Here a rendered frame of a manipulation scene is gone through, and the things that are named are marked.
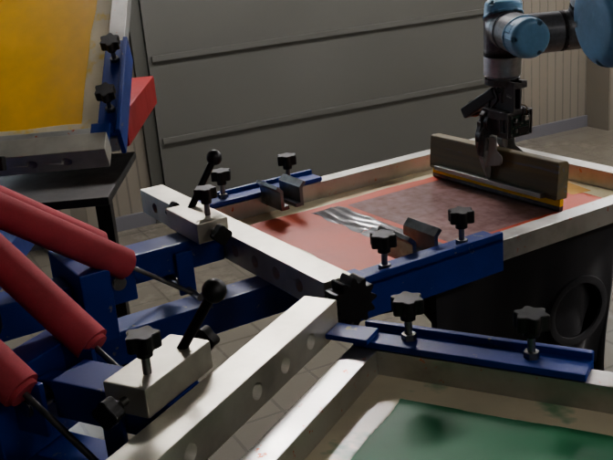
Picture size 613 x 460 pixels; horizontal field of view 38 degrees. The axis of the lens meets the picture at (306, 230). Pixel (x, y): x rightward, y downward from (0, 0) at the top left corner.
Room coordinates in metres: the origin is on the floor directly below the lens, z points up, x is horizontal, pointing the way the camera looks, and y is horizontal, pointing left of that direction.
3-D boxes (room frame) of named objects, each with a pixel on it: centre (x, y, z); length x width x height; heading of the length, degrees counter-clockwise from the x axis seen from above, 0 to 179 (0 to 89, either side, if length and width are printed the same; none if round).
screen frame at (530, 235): (1.71, -0.25, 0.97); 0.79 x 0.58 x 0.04; 121
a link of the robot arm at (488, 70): (1.79, -0.42, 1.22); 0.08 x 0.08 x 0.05
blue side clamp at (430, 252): (1.35, -0.19, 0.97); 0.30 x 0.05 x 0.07; 121
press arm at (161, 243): (1.42, 0.23, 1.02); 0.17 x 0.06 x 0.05; 121
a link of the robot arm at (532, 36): (1.69, -0.45, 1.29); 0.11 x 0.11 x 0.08; 5
